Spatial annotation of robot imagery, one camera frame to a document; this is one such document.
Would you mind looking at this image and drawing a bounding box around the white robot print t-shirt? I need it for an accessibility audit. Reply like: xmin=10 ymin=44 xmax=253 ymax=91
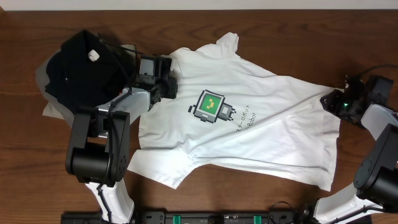
xmin=128 ymin=33 xmax=340 ymax=191

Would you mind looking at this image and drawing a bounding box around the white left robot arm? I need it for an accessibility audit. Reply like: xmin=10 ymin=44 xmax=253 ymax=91
xmin=61 ymin=55 xmax=178 ymax=223

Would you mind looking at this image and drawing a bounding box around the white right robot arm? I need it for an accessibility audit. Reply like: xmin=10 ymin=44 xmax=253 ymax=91
xmin=303 ymin=75 xmax=397 ymax=223

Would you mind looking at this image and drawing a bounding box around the white collar label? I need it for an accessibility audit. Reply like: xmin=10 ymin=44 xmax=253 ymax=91
xmin=87 ymin=49 xmax=100 ymax=62

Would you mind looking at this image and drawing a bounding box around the black folded shirt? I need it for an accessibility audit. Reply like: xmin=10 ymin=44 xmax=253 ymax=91
xmin=45 ymin=30 xmax=135 ymax=113

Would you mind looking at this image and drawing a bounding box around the light grey folded cloth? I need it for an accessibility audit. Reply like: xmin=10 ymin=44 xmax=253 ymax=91
xmin=35 ymin=49 xmax=74 ymax=127

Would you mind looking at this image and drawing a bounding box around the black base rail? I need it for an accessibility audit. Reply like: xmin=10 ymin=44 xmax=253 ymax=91
xmin=60 ymin=212 xmax=300 ymax=224

